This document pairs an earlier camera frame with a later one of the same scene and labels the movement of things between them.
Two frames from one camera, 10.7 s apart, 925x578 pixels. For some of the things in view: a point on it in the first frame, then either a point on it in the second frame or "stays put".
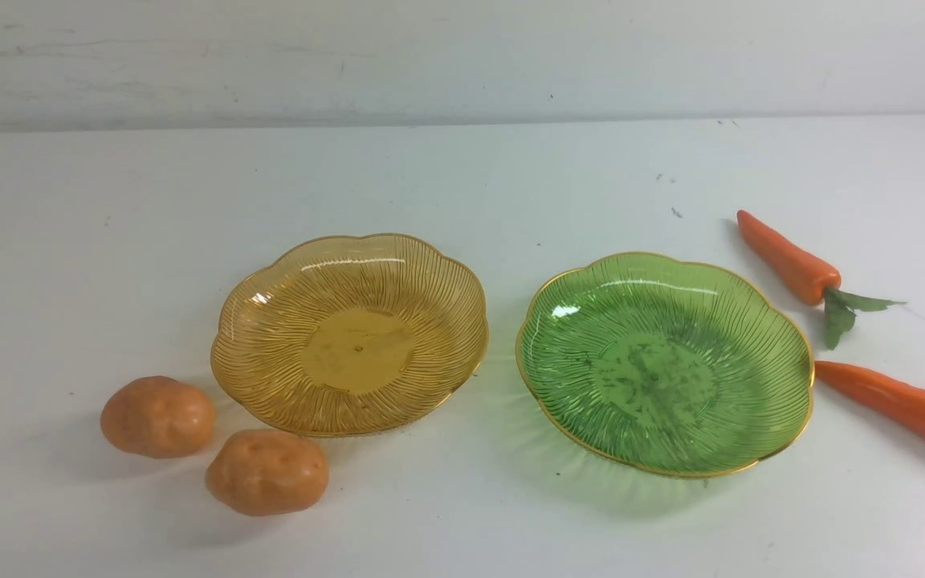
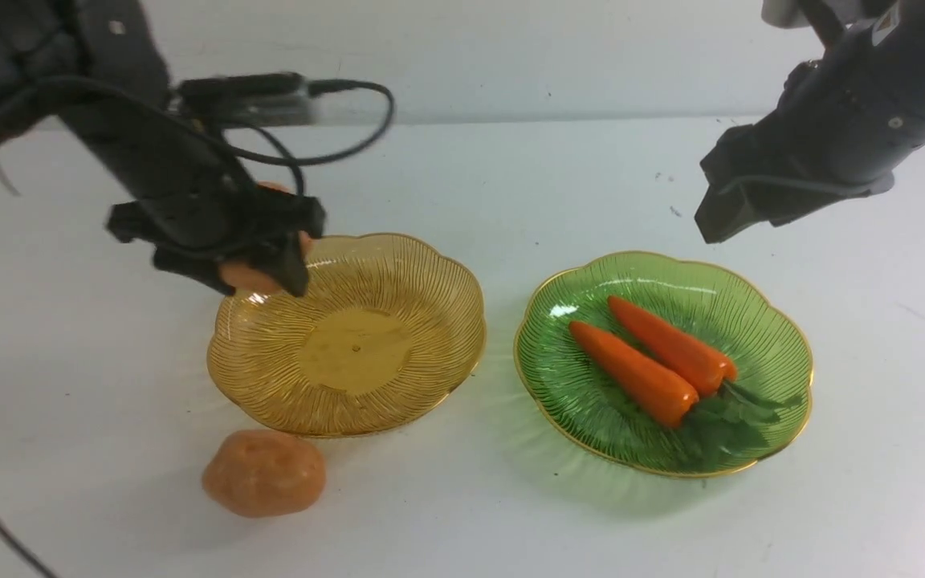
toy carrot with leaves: [810, 280] -> [707, 372]
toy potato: [157, 417] -> [246, 277]
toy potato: [267, 472] stays put
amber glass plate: [336, 335] stays put
